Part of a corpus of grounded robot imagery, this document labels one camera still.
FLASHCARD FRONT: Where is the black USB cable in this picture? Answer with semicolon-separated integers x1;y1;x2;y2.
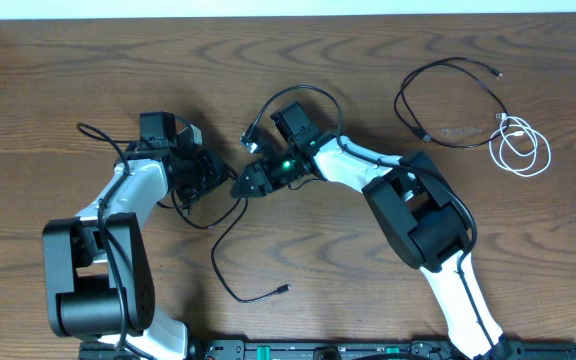
393;56;512;150
170;167;292;304

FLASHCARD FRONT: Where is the white USB cable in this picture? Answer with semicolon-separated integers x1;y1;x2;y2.
487;111;553;178

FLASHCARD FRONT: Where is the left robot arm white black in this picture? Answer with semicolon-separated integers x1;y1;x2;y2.
42;144;228;359

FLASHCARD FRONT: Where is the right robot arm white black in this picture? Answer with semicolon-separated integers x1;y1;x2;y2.
231;133;513;359

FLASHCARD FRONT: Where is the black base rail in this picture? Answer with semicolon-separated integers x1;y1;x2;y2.
78;339;576;360

